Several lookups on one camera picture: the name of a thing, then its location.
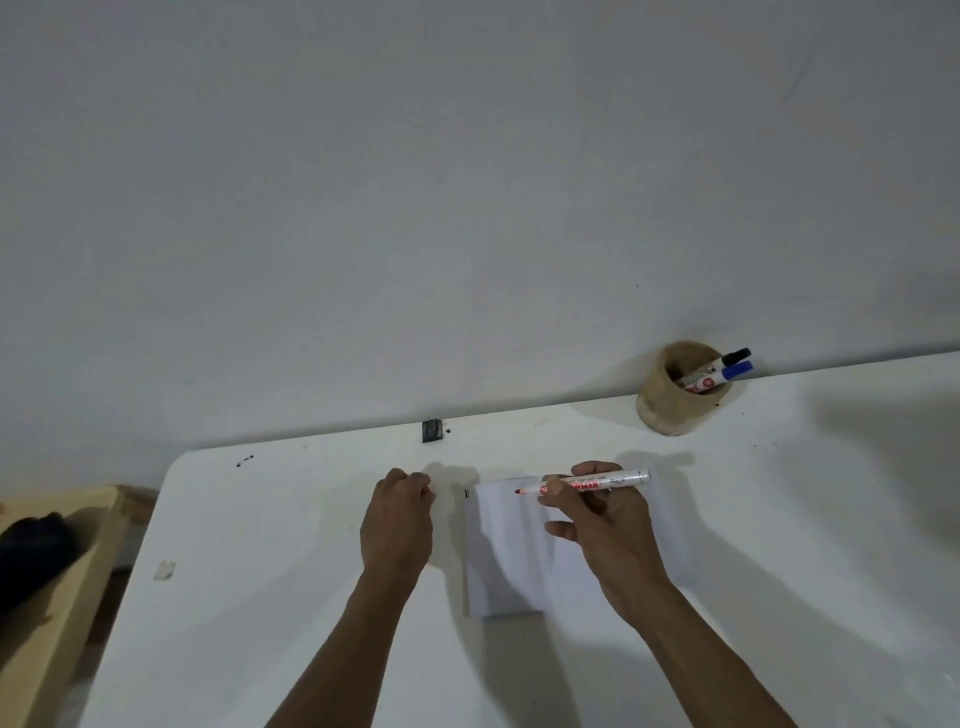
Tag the person's left hand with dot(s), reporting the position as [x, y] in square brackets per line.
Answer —
[396, 529]

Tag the person's right hand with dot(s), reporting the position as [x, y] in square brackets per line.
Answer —
[619, 544]

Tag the person's right thumb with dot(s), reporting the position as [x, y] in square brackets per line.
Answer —
[562, 530]

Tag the person's left fingers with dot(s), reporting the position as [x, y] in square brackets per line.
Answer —
[411, 484]

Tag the white red-tipped marker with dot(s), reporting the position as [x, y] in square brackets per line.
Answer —
[611, 480]

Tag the person's left forearm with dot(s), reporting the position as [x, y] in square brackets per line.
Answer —
[352, 652]

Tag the person's right forearm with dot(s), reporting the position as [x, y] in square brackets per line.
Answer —
[701, 667]

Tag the small black clip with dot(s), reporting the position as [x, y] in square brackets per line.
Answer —
[431, 431]

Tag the white paper sheet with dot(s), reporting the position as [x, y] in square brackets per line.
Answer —
[510, 551]

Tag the round wooden pen holder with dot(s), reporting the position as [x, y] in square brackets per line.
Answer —
[675, 409]

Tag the blue-capped white marker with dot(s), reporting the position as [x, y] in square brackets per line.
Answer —
[726, 373]

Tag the black-capped white marker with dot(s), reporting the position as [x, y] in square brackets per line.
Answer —
[721, 363]

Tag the beige tape piece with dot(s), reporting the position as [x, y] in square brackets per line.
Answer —
[165, 570]

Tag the light wooden bench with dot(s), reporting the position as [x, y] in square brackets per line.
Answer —
[67, 592]

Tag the black bag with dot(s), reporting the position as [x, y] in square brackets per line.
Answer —
[34, 551]

